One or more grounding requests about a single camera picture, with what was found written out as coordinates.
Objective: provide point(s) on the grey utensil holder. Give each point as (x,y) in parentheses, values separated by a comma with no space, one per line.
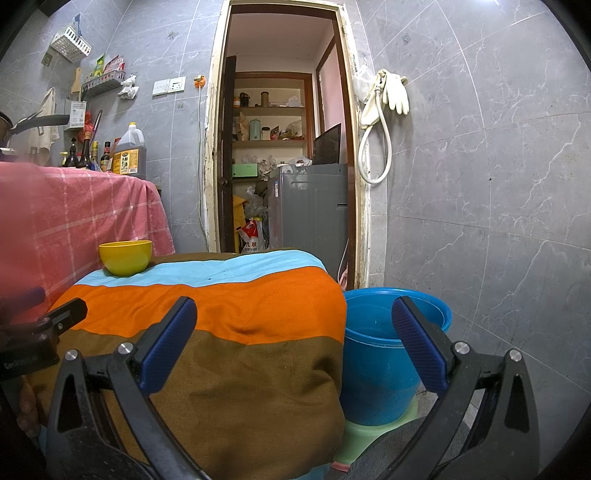
(77,113)

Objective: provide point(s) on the pile of plastic bags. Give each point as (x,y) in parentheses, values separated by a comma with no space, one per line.
(257,203)

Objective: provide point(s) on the white crumpled rag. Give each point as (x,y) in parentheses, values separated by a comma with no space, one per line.
(128,86)

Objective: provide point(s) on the green canister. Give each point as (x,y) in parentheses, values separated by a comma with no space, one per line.
(254,130)

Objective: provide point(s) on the green packet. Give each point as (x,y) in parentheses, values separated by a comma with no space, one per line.
(99,67)

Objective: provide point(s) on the beige hanging towel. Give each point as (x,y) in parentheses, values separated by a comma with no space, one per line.
(45,120)

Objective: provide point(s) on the metal rod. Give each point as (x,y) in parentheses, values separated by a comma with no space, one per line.
(97,124)

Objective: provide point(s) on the blue plastic bucket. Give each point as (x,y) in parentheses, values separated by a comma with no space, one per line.
(378,364)

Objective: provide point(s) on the small wall outlet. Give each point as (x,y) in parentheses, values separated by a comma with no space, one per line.
(47,58)

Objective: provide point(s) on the grey wall rack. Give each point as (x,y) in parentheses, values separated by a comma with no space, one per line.
(104,85)

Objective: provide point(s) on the black flat screen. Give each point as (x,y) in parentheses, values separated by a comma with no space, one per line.
(328,145)

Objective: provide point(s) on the red white sack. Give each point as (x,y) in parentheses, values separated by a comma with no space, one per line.
(253,240)

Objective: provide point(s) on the grey washing machine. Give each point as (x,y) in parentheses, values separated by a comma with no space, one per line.
(314,217)

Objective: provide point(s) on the pink checked cloth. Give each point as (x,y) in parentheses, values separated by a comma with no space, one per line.
(92,207)

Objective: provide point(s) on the wooden spatula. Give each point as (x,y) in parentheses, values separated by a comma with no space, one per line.
(77,83)

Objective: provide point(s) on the light green plastic stool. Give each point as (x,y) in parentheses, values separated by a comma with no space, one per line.
(364,438)

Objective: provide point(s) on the wooden door frame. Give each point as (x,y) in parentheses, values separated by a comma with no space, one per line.
(210,138)

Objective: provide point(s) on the white plastic bag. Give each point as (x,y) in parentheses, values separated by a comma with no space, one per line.
(361,83)

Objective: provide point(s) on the red mesh bag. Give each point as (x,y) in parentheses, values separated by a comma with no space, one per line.
(85,131)

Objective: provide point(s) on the white wall switch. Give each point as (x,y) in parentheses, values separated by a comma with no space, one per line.
(160,87)

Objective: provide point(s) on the person's left hand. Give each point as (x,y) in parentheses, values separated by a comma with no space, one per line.
(29,408)

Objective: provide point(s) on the brown jar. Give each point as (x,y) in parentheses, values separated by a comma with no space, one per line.
(265,99)

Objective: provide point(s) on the yellow bowl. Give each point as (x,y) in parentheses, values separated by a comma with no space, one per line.
(125,258)

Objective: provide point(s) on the white perforated wall basket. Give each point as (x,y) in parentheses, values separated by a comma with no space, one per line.
(70,42)

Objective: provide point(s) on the striped orange blue brown blanket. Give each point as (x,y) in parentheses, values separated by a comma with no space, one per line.
(231,304)

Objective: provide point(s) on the large cooking oil jug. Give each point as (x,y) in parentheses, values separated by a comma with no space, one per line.
(129,157)

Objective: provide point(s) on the pink slipper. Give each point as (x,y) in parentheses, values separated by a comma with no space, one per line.
(344,279)

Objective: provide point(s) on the brown door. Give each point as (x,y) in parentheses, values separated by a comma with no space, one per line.
(226,161)

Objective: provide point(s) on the cream rubber glove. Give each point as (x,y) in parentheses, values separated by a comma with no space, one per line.
(371,110)
(397,92)

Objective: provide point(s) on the white wall socket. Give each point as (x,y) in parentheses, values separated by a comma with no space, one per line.
(177,84)

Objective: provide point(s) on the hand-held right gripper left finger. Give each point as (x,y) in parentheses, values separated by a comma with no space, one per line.
(168,346)

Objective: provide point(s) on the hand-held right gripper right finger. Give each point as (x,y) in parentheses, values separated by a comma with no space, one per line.
(418,346)

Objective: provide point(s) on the red capped sauce bottle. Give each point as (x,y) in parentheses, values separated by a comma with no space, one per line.
(106,159)

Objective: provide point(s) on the green box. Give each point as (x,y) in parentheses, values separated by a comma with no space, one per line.
(244,170)

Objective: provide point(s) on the orange plug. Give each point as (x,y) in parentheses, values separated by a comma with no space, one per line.
(199,81)

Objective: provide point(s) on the yellow bag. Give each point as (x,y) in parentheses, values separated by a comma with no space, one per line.
(239,210)

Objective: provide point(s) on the wooden shelf unit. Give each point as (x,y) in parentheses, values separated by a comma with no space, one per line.
(277,110)

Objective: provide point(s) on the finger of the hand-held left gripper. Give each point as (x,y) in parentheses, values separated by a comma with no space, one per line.
(67,316)
(25,297)

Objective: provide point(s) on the red packets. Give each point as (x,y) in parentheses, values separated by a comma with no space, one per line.
(114,64)

